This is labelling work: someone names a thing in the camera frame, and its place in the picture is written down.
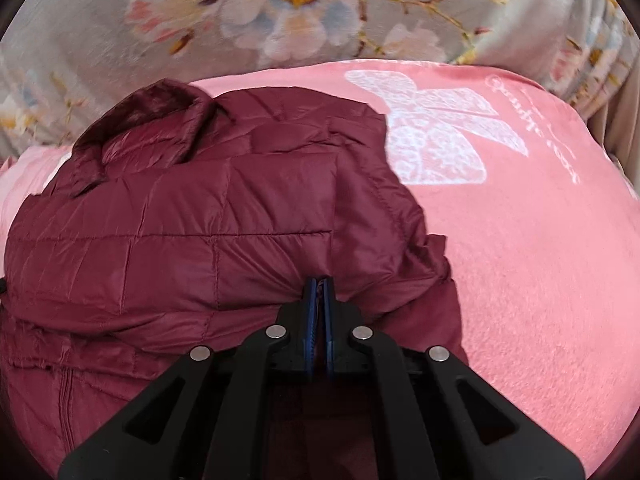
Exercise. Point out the pink blanket with white bow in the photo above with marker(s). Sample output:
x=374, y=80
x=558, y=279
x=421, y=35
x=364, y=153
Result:
x=525, y=260

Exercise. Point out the maroon puffer jacket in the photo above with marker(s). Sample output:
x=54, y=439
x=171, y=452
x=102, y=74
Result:
x=200, y=220

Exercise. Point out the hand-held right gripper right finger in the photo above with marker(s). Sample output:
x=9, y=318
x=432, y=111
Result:
x=328, y=310

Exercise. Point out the grey floral blanket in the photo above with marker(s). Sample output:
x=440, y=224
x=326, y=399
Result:
x=100, y=35

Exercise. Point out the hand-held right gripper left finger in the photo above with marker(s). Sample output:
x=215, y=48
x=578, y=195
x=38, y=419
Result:
x=311, y=305

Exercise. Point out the beige cloth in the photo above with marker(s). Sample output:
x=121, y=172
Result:
x=612, y=125

